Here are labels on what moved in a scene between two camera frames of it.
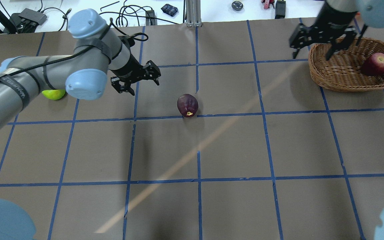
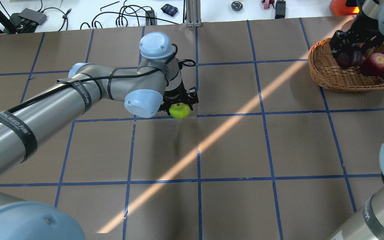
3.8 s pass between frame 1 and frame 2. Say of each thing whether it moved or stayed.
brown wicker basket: stayed
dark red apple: moved
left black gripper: moved
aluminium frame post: stayed
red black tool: stayed
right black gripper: moved
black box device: stayed
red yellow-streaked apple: stayed
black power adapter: stayed
